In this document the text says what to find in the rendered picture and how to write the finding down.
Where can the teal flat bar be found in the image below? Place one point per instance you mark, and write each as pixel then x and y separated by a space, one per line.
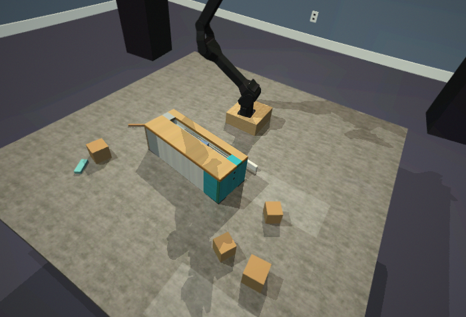
pixel 81 166

